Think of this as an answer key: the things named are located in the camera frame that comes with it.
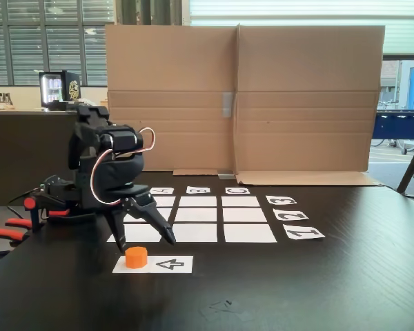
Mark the round orange token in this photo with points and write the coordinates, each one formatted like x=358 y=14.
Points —
x=136 y=258

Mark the white nine-square grid sheet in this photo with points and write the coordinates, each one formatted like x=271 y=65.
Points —
x=245 y=232

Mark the paper sheet letter B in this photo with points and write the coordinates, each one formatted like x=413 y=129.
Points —
x=198 y=190

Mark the white arrow paper sheet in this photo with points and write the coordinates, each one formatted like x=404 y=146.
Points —
x=179 y=265

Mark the grey tape strip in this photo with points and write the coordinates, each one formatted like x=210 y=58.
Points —
x=226 y=176
x=227 y=105

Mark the paper sheet letter C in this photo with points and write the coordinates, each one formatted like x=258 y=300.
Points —
x=237 y=190

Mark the dark counter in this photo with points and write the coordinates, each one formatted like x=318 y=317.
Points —
x=20 y=155

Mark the orange black bar clamp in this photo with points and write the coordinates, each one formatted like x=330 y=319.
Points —
x=7 y=235

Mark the black mini fridge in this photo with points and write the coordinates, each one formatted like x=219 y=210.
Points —
x=60 y=91

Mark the paper sheet number 3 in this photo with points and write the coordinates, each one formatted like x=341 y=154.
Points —
x=280 y=201

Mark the paper sheet number 2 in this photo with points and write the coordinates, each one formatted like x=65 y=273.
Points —
x=290 y=214

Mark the paper sheet number 1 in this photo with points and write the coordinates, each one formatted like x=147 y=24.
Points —
x=303 y=231

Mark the bottle carrier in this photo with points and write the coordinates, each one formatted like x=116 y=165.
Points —
x=4 y=99

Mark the brown cardboard screen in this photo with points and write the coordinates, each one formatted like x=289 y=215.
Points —
x=296 y=69

